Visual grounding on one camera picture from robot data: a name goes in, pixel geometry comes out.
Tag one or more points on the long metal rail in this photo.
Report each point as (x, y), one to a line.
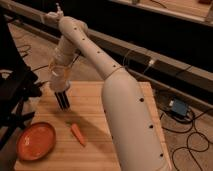
(148, 65)

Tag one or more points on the blue power box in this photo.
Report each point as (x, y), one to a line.
(178, 107)

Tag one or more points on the orange toy carrot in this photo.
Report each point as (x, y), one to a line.
(75, 130)

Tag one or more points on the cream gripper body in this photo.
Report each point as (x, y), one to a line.
(59, 73)

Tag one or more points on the black stand left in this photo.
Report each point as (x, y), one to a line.
(16, 88)

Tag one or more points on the white object on rail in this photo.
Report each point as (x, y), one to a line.
(57, 15)

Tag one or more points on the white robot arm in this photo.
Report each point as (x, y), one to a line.
(134, 135)

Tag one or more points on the orange plate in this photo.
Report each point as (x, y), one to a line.
(36, 141)

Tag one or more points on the black eraser block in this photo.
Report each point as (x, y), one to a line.
(62, 100)

